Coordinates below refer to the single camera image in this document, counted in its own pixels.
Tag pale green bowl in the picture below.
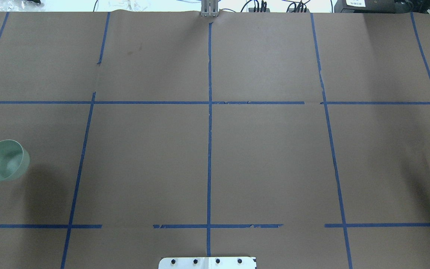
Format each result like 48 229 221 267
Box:
0 139 30 182

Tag white crumpled plastic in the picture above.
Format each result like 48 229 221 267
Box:
107 0 151 12

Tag white metal mounting plate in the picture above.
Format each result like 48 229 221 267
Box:
158 256 257 269

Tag black power strip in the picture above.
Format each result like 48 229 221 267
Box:
248 7 270 13

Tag brown paper table cover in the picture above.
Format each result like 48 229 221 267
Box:
0 10 430 269

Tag black device with label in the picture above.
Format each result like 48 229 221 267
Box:
333 0 430 14

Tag grey metal post bracket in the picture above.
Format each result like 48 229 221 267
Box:
200 0 219 17

